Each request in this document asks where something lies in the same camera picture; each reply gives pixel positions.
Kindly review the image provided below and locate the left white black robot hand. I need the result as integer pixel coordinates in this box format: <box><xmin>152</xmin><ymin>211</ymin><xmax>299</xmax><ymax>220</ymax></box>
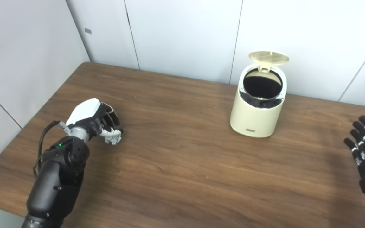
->
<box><xmin>66</xmin><ymin>98</ymin><xmax>124</xmax><ymax>145</ymax></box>

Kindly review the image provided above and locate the white paper ball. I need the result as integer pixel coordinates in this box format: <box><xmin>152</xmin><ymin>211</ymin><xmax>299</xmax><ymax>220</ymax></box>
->
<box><xmin>105</xmin><ymin>130</ymin><xmax>122</xmax><ymax>145</ymax></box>

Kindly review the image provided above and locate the cream-colored bin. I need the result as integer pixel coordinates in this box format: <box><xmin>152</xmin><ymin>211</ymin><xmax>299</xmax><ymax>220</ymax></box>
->
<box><xmin>230</xmin><ymin>63</ymin><xmax>287</xmax><ymax>138</ymax></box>

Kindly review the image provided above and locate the cream round bin lid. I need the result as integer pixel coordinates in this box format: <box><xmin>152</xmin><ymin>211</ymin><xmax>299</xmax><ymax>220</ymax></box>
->
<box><xmin>249</xmin><ymin>51</ymin><xmax>290</xmax><ymax>73</ymax></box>

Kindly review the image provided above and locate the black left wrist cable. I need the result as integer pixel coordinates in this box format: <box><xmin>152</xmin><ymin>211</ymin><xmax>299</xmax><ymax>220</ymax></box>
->
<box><xmin>33</xmin><ymin>120</ymin><xmax>64</xmax><ymax>178</ymax></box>

